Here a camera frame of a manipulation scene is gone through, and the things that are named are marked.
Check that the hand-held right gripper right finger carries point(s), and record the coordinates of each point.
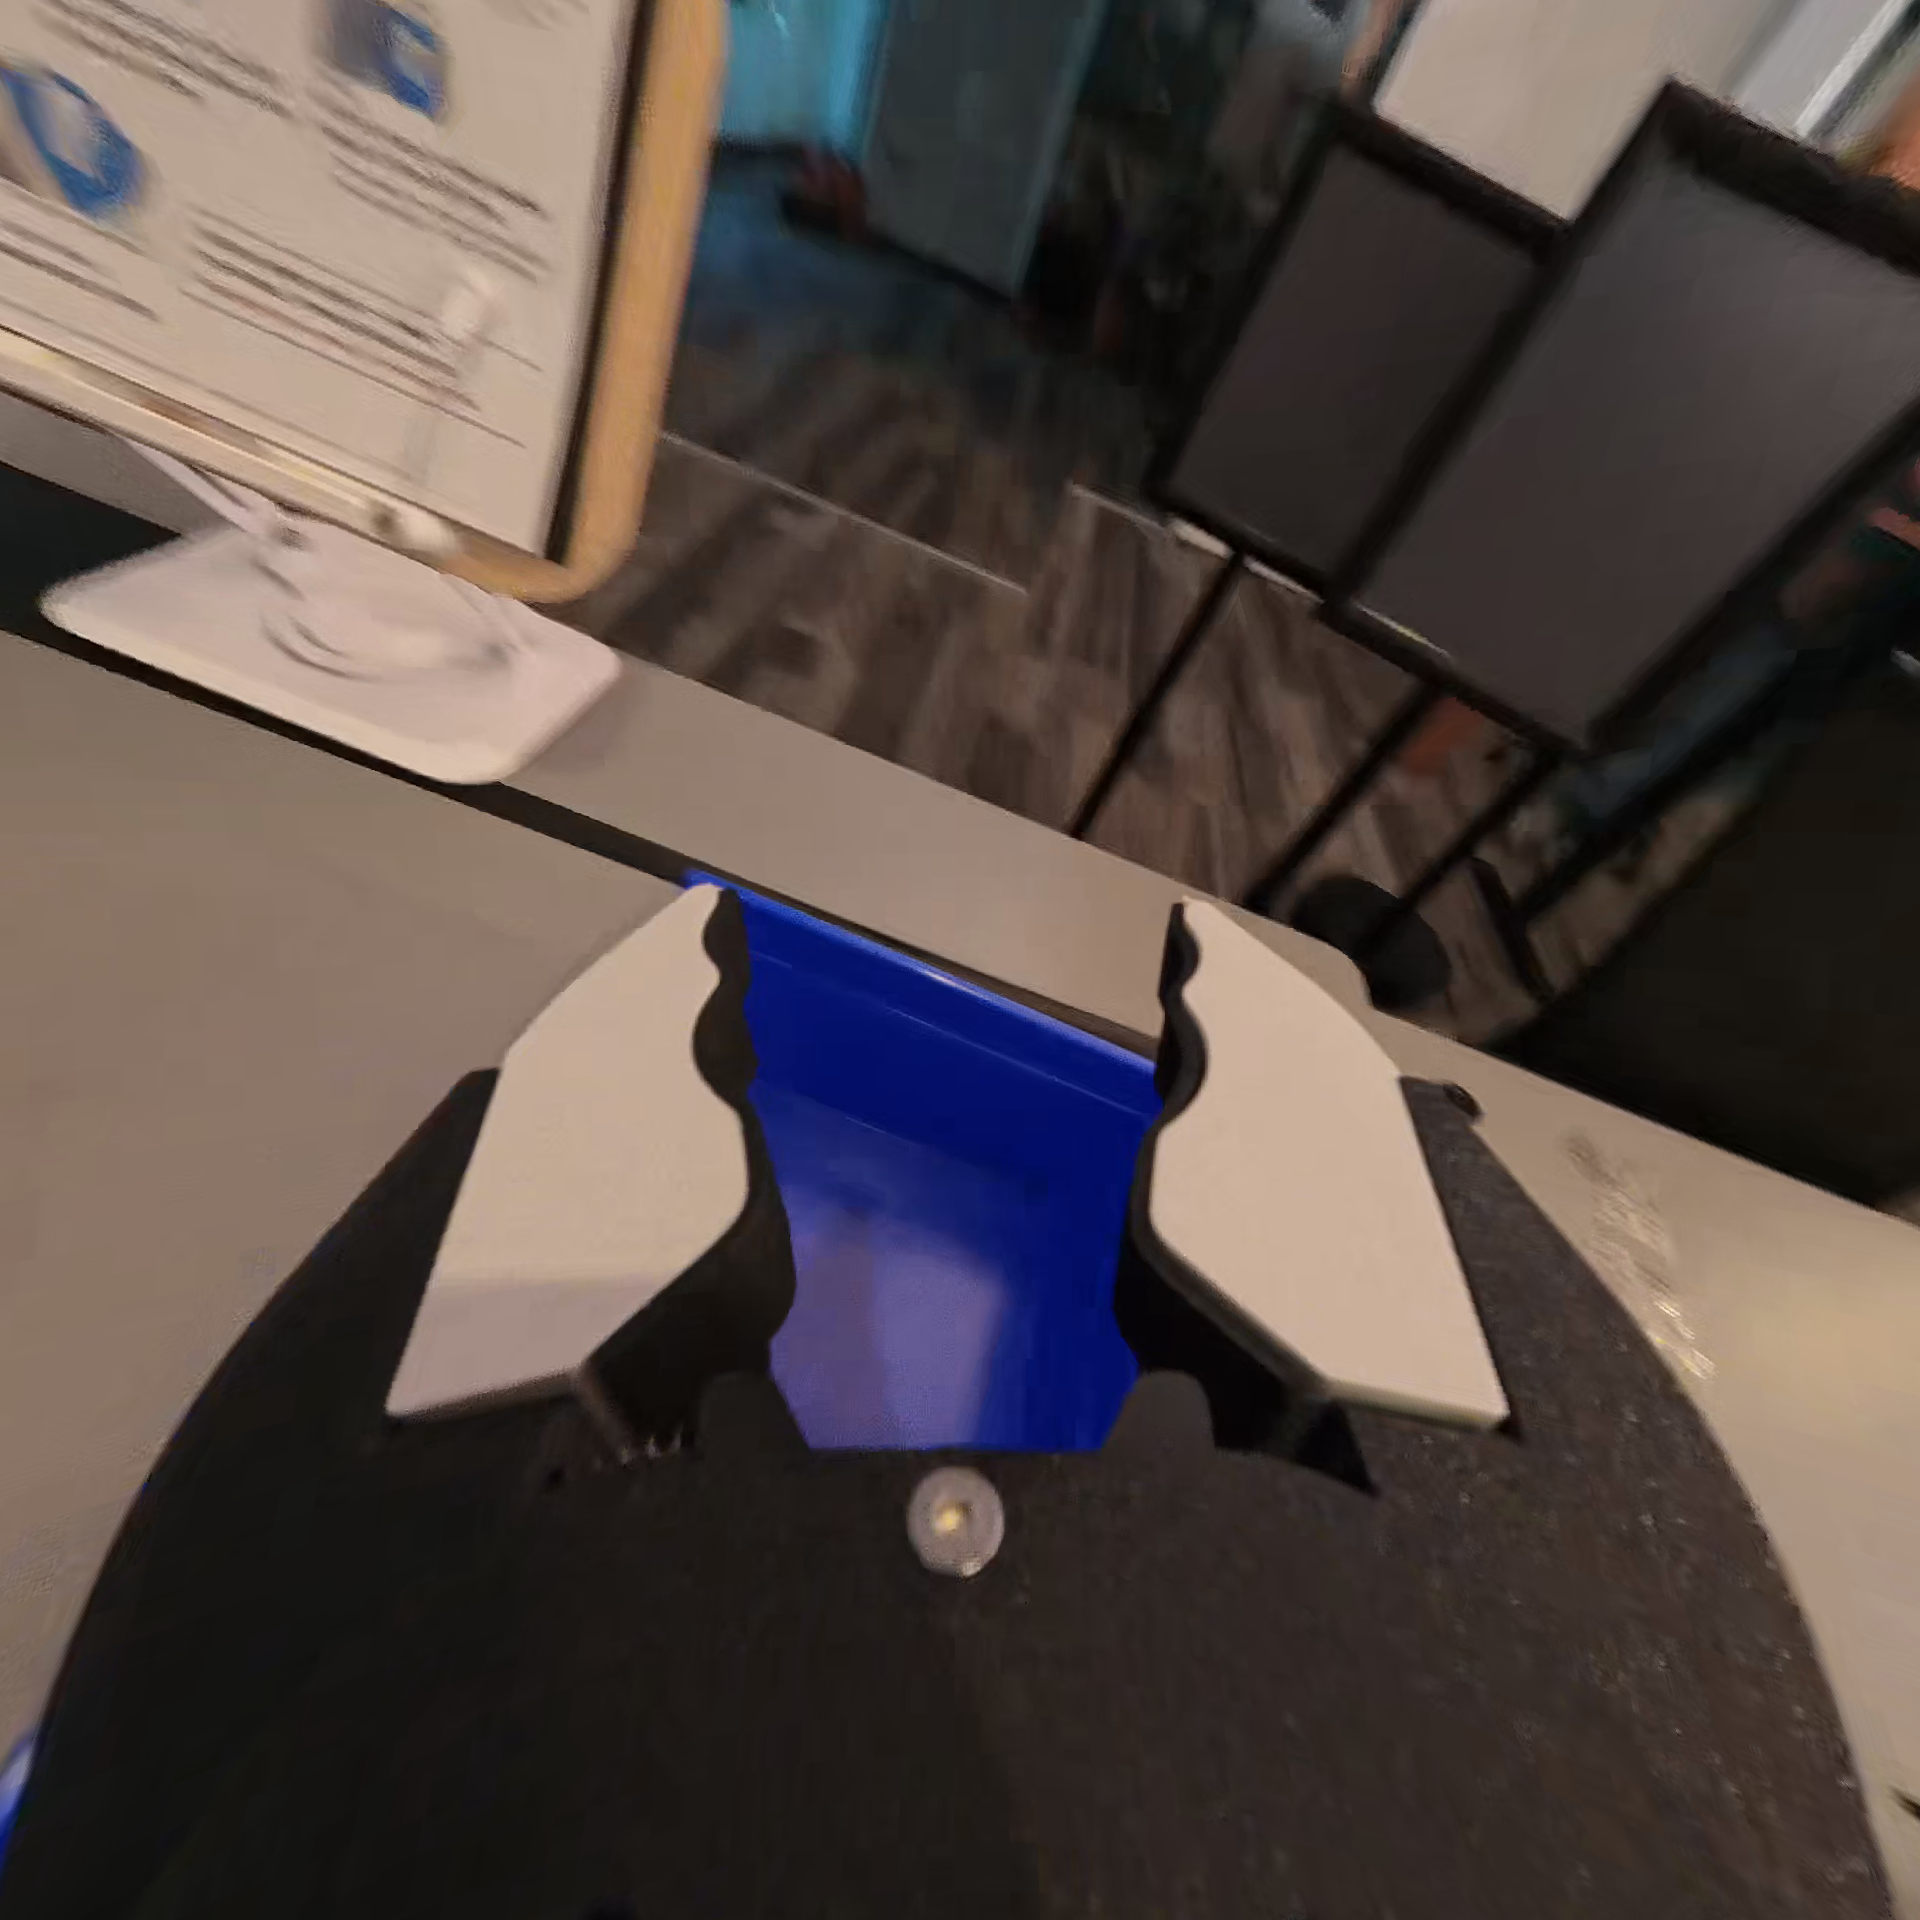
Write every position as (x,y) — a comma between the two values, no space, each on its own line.
(1321,1217)

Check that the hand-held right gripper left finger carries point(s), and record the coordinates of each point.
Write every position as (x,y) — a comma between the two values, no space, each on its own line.
(584,1198)

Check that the blue plastic bin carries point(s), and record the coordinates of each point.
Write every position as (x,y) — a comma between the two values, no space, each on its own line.
(931,1198)

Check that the black round stand base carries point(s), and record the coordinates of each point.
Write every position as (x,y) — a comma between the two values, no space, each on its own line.
(1376,939)

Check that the white mount plate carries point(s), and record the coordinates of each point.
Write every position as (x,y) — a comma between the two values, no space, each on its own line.
(329,661)

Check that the printed instruction sign board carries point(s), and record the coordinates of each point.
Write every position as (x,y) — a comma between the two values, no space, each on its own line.
(273,240)

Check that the clear crinkled plastic piece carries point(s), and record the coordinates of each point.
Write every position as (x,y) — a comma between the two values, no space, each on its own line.
(1642,1245)

